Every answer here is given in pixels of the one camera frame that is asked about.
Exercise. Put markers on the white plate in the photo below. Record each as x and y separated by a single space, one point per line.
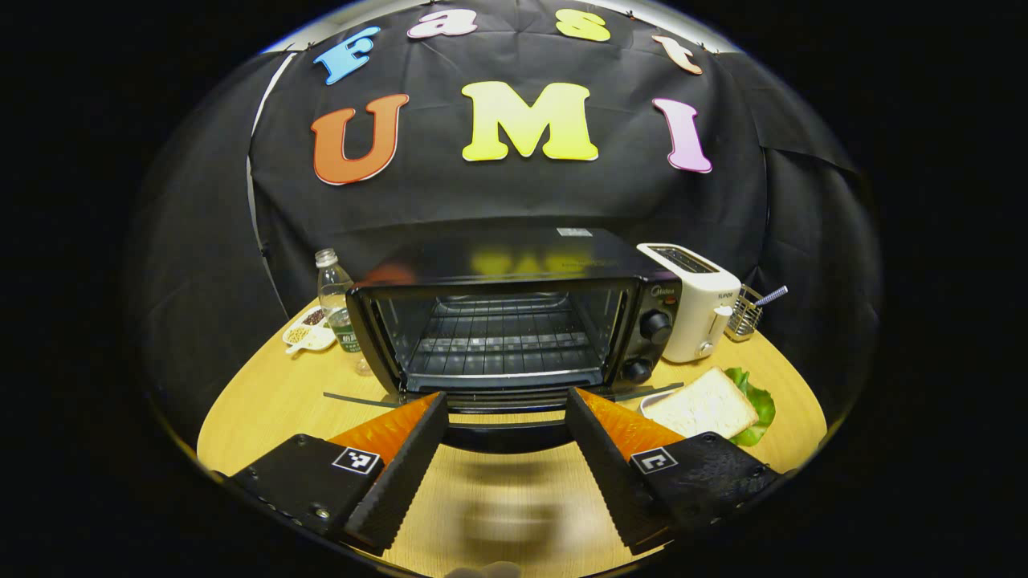
649 399

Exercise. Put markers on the white toaster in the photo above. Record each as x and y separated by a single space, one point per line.
699 309

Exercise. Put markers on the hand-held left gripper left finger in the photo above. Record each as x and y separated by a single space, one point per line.
409 474

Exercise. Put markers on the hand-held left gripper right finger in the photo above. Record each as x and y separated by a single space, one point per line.
606 466

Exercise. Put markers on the striped straw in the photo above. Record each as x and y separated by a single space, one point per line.
771 295

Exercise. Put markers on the sandwich with lettuce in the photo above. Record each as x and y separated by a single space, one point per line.
703 401

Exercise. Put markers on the white divided snack dish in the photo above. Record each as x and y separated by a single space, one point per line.
309 333

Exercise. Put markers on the clear plastic water bottle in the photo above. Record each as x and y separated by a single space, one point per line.
336 297

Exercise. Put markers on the metal oven rack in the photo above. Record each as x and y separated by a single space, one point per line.
502 374

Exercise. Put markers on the black electric oven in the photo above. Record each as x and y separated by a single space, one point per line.
498 257

